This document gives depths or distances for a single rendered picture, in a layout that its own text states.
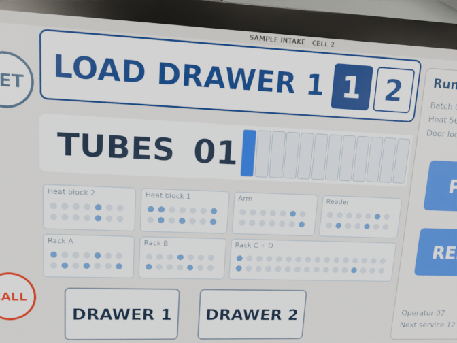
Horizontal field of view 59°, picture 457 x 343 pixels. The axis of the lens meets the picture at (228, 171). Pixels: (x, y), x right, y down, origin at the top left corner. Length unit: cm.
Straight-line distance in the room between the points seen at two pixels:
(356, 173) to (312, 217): 5
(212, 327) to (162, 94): 20
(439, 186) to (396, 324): 13
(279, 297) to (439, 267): 15
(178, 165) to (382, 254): 19
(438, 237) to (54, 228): 33
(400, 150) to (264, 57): 14
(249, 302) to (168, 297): 7
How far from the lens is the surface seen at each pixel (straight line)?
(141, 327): 37
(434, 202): 40
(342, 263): 37
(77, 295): 37
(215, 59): 32
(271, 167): 33
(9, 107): 35
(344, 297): 39
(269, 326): 38
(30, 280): 37
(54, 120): 34
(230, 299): 36
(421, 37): 38
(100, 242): 35
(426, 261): 41
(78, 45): 33
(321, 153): 34
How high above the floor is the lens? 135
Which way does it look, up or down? 49 degrees down
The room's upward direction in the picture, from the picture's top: 10 degrees clockwise
